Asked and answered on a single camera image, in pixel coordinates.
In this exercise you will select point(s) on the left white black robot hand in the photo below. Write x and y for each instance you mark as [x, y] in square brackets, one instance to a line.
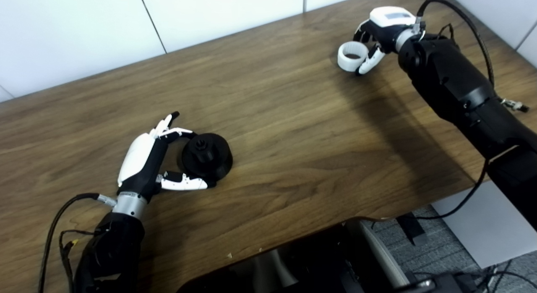
[138, 158]

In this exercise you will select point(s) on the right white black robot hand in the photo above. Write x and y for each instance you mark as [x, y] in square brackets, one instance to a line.
[392, 20]

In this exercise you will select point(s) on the round black plastic part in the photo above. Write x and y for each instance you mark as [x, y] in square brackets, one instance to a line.
[209, 158]

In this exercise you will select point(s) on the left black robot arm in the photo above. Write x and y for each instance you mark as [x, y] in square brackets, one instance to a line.
[111, 251]

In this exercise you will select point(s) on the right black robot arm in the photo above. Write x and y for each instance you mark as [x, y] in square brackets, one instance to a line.
[457, 87]

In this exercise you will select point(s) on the glossy black robot torso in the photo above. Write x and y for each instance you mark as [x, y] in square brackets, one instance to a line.
[319, 263]

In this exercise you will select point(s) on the black tape strip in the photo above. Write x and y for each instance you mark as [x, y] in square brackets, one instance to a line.
[411, 228]

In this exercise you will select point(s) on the white floor board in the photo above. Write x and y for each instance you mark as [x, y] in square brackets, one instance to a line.
[478, 230]

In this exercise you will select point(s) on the black floor box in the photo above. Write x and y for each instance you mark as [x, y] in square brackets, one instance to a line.
[444, 285]

